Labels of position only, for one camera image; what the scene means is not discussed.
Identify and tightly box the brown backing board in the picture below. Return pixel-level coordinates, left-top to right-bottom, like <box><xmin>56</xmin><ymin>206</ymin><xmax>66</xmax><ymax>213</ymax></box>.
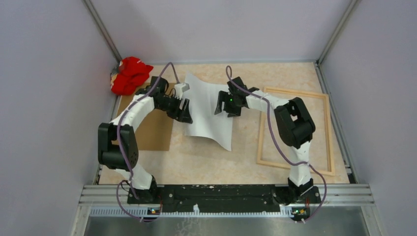
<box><xmin>112</xmin><ymin>94</ymin><xmax>174</xmax><ymax>153</ymax></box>

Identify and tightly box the wooden picture frame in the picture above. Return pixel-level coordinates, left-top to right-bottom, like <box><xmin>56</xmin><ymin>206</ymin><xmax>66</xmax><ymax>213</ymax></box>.
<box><xmin>257</xmin><ymin>87</ymin><xmax>335</xmax><ymax>177</ymax></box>

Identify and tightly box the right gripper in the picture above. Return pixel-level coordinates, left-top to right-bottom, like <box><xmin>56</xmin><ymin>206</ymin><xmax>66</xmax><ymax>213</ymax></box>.
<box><xmin>214</xmin><ymin>91</ymin><xmax>240</xmax><ymax>118</ymax></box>

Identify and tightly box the red cloth doll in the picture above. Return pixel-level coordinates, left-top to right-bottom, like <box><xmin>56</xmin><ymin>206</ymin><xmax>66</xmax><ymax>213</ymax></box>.
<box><xmin>110</xmin><ymin>57</ymin><xmax>153</xmax><ymax>96</ymax></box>

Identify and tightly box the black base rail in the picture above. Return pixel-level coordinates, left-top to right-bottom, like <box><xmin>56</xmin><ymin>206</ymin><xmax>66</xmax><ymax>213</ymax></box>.
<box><xmin>127</xmin><ymin>184</ymin><xmax>321</xmax><ymax>213</ymax></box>

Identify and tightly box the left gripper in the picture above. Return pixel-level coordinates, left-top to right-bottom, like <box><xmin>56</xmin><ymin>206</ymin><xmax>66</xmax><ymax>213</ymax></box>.
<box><xmin>156</xmin><ymin>93</ymin><xmax>193</xmax><ymax>123</ymax></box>

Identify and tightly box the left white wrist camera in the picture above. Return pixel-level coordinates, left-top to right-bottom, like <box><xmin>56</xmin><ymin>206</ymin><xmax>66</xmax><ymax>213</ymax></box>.
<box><xmin>174</xmin><ymin>83</ymin><xmax>190</xmax><ymax>100</ymax></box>

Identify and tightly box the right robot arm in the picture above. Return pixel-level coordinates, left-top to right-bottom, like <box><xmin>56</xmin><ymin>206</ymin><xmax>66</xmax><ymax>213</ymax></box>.
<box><xmin>214</xmin><ymin>77</ymin><xmax>316</xmax><ymax>205</ymax></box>

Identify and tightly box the printed photo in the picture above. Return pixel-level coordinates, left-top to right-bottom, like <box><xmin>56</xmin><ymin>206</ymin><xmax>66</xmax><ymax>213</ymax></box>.
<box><xmin>183</xmin><ymin>73</ymin><xmax>233</xmax><ymax>151</ymax></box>

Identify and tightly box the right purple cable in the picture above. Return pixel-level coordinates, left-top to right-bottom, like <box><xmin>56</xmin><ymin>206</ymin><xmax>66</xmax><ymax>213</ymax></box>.
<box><xmin>225</xmin><ymin>65</ymin><xmax>328</xmax><ymax>223</ymax></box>

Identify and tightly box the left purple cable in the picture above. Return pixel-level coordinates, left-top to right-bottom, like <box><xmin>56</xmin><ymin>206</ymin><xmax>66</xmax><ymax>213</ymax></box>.
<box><xmin>116</xmin><ymin>61</ymin><xmax>180</xmax><ymax>223</ymax></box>

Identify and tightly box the purple cable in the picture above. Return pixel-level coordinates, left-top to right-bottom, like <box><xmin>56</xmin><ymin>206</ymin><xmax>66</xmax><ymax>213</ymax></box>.
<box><xmin>116</xmin><ymin>61</ymin><xmax>180</xmax><ymax>223</ymax></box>
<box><xmin>225</xmin><ymin>65</ymin><xmax>328</xmax><ymax>223</ymax></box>

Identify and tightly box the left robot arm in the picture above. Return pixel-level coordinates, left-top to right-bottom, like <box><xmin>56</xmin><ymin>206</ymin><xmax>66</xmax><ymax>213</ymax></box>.
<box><xmin>98</xmin><ymin>76</ymin><xmax>193</xmax><ymax>204</ymax></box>

